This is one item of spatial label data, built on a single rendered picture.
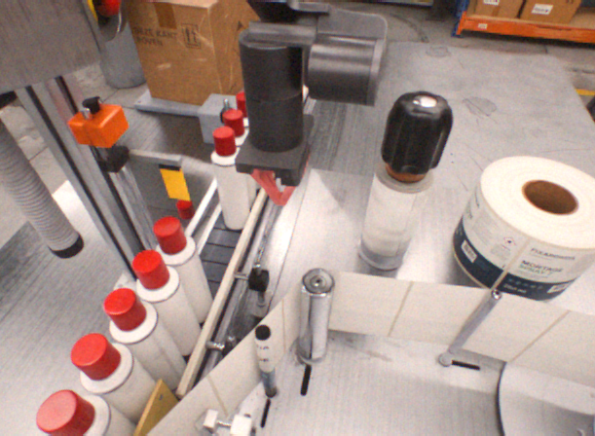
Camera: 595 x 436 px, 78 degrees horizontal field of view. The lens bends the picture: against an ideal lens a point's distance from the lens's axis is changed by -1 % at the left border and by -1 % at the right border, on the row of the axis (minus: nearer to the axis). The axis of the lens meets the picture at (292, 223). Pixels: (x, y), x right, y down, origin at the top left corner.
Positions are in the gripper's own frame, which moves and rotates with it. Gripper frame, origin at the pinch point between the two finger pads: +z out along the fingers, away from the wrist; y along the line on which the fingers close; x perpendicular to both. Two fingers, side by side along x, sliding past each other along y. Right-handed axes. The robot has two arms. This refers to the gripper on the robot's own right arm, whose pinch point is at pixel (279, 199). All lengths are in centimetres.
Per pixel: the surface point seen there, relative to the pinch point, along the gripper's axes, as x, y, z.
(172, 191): 14.6, -0.2, 0.9
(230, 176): 11.3, 11.0, 7.1
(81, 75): 223, 218, 101
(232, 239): 12.2, 8.8, 20.7
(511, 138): -48, 62, 26
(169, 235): 11.5, -7.8, 0.6
